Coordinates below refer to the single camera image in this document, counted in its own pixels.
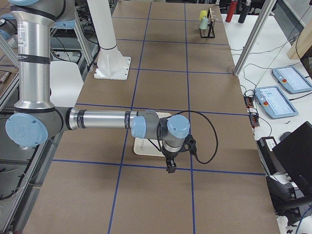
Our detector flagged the white chair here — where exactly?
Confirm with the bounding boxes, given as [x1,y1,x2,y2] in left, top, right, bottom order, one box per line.
[50,61,83,107]

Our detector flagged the black wire cup rack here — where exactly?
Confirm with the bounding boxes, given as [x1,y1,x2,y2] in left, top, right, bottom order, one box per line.
[199,7,215,39]

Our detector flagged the pale green cup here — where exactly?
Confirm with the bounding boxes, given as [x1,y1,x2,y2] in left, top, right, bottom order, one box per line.
[199,17,209,30]

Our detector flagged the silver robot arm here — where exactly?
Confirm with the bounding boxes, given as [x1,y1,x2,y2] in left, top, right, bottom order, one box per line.
[5,0,195,173]

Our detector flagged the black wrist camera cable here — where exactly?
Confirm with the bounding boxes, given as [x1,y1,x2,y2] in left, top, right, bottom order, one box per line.
[170,110,219,164]

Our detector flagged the near teach pendant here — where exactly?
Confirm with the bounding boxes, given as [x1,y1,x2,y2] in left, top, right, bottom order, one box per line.
[254,86,299,119]

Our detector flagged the orange black circuit board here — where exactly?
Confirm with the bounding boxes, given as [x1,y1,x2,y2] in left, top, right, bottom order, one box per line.
[243,95,254,108]

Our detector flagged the teach pendant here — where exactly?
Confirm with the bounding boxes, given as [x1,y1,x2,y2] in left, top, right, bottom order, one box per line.
[254,86,299,119]
[272,66,312,94]

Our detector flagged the yellow cup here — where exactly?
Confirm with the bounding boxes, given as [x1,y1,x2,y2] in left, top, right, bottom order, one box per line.
[199,10,208,21]

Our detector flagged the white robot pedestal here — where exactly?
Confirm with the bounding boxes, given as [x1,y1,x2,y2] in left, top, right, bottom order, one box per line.
[87,0,131,80]

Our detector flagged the far teach pendant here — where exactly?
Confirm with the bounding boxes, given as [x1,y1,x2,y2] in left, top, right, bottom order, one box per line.
[272,66,312,94]

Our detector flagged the black box with label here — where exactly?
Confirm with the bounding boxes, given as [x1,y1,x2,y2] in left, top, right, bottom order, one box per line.
[256,136,286,175]

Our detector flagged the aluminium frame post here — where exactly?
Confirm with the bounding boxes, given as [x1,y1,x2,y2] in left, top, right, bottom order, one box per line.
[234,0,277,77]

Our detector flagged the black bottle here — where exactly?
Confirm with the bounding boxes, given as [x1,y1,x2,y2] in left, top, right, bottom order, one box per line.
[238,0,252,23]

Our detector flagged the red bottle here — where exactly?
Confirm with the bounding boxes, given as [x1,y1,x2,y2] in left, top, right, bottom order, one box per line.
[225,0,238,22]

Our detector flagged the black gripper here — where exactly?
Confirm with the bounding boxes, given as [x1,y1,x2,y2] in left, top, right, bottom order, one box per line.
[161,146,179,173]

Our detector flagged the cream rabbit tray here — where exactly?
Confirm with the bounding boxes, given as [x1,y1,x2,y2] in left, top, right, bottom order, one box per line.
[133,111,173,157]

